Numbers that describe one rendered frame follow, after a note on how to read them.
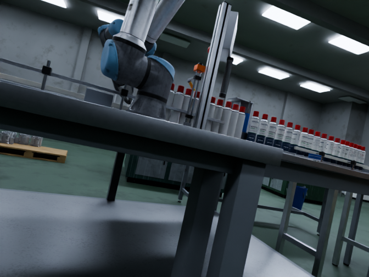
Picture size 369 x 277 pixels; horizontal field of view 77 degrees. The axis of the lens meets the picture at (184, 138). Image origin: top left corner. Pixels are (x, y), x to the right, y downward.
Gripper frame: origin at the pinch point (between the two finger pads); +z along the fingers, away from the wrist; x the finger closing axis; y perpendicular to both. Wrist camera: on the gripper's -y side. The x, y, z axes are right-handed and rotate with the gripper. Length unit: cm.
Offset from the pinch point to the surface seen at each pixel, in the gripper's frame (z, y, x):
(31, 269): 50, -17, 56
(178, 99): 5.5, -2.6, -24.2
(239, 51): -87, 620, -580
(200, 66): -7.6, -9.6, -37.1
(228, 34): -18, -16, -53
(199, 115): 15.0, -16.2, -26.7
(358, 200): 143, 16, -184
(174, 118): 14.0, -2.6, -19.2
